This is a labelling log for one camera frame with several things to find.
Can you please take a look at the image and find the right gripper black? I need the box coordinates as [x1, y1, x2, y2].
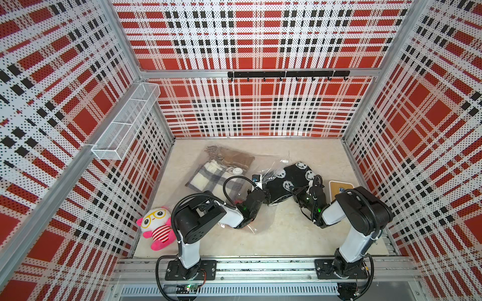
[289, 186, 316, 214]

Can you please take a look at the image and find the black smiley face scarf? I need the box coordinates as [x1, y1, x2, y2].
[263, 162, 323, 205]

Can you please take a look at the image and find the clear plastic vacuum bag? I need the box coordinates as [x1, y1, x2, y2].
[161, 144, 292, 235]

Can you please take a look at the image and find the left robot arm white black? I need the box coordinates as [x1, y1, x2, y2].
[171, 188, 268, 270]

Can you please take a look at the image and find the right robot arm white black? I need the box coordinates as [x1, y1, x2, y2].
[291, 185, 394, 278]

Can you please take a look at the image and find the grey white plaid scarf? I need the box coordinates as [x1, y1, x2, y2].
[185, 160, 234, 201]

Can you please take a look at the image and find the brown fringed scarf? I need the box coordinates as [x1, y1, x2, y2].
[205, 145, 256, 172]

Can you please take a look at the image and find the white box with cork lid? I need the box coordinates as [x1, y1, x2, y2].
[328, 180, 354, 203]

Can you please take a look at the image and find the pink white plush toy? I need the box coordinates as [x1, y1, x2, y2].
[136, 206, 176, 251]

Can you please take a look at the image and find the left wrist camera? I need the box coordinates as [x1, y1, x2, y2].
[252, 174, 263, 189]

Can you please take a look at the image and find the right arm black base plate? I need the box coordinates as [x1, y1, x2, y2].
[315, 258, 369, 280]

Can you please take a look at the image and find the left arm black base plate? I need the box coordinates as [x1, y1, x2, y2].
[164, 260, 218, 281]

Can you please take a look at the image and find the aluminium front rail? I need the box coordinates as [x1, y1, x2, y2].
[107, 256, 428, 300]

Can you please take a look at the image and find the black wall hook rail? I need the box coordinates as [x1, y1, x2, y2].
[227, 70, 351, 79]

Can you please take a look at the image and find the white mesh wall basket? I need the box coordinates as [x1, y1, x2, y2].
[92, 82, 160, 161]

